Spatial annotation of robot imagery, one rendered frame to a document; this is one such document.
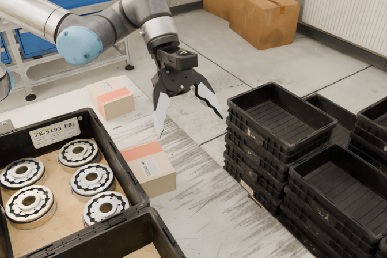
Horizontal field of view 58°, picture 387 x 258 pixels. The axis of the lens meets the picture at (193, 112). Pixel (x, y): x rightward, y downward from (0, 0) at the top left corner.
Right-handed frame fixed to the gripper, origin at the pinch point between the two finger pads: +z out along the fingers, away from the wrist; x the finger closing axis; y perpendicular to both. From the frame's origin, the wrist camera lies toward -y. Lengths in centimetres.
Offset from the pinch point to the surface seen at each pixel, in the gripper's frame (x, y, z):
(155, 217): 12.6, 1.7, 14.2
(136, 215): 15.7, 3.2, 12.7
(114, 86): 0, 66, -27
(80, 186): 23.7, 22.0, 4.5
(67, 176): 25.9, 29.7, 1.0
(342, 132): -115, 85, 23
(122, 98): 0, 59, -21
